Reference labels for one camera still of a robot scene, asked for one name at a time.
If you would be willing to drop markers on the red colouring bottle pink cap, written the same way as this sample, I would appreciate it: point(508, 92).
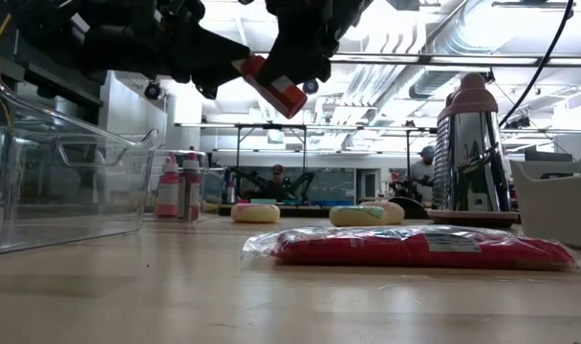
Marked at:
point(281, 98)

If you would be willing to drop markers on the teal frosted toy donut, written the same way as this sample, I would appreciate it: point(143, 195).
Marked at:
point(352, 217)

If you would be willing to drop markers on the pink food colouring bottle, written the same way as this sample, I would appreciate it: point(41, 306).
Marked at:
point(167, 196)

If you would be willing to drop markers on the silver ventilation duct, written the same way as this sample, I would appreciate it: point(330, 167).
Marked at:
point(462, 33)

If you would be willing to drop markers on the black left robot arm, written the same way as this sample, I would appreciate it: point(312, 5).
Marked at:
point(47, 33)

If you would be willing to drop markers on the clear plastic bin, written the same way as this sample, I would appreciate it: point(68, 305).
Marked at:
point(209, 181)
point(56, 191)

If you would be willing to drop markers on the black table frame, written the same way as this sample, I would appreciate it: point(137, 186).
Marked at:
point(300, 211)

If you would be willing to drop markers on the black overhead light beam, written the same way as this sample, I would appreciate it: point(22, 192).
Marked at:
point(541, 60)

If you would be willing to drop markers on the black background workstation frame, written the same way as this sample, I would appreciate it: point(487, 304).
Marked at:
point(271, 126)

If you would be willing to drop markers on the black ceiling spotlight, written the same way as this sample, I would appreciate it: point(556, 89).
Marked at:
point(152, 90)
point(311, 87)

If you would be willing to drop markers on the red packet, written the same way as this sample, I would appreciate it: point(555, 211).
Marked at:
point(391, 251)

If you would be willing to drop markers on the black curved bracket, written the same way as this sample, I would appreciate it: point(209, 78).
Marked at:
point(410, 206)

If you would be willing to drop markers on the white plastic bin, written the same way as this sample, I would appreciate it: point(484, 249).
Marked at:
point(558, 215)

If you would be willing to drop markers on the pink frosted toy donut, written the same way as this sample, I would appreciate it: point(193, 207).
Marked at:
point(255, 213)

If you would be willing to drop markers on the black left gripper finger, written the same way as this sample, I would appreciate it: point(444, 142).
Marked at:
point(207, 86)
point(209, 50)

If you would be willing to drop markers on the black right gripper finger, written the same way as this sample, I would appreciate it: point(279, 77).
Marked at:
point(305, 62)

